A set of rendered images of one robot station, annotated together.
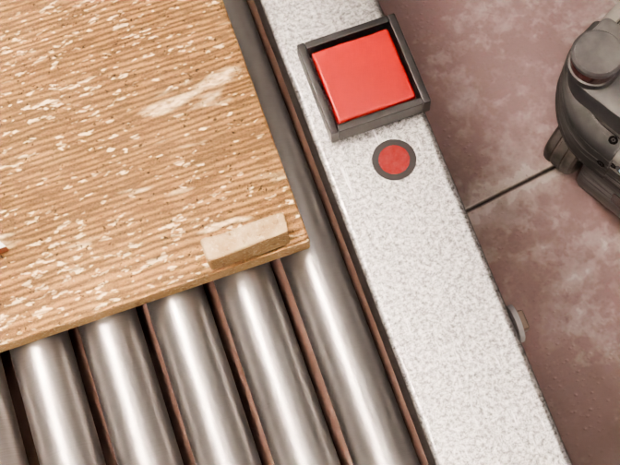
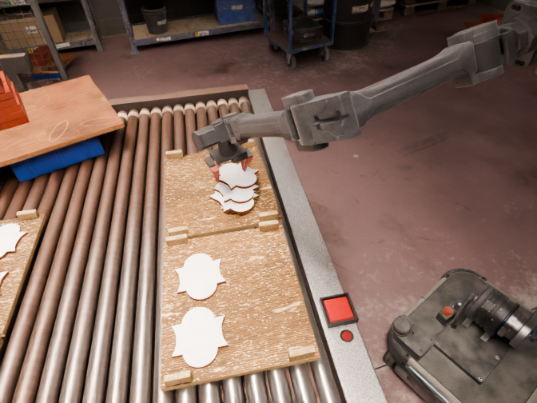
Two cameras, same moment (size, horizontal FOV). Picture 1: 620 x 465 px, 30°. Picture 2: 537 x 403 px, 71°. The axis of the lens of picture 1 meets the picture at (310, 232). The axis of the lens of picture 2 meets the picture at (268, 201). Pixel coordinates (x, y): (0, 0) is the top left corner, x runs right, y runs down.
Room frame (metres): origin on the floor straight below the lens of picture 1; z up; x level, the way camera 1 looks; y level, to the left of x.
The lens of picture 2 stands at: (-0.11, 0.08, 1.75)
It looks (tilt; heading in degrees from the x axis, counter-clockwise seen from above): 43 degrees down; 3
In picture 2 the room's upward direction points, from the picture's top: 2 degrees counter-clockwise
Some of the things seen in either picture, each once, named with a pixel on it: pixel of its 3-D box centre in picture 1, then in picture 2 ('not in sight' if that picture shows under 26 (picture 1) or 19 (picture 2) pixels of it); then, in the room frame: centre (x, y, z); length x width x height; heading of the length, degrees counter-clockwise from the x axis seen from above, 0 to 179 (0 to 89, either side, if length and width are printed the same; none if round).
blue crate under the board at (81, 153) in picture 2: not in sight; (51, 137); (1.07, 0.97, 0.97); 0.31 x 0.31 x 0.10; 35
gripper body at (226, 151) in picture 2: not in sight; (227, 146); (0.83, 0.25, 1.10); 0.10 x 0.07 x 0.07; 124
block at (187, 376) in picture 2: not in sight; (178, 378); (0.19, 0.30, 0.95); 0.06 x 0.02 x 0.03; 102
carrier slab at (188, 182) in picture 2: not in sight; (217, 187); (0.83, 0.31, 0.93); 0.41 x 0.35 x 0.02; 14
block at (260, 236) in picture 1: (246, 242); (301, 353); (0.25, 0.04, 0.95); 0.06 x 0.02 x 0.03; 102
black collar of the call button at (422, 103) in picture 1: (363, 77); (338, 309); (0.37, -0.05, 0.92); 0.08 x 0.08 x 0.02; 12
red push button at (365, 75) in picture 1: (363, 78); (338, 309); (0.37, -0.05, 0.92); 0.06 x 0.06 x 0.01; 12
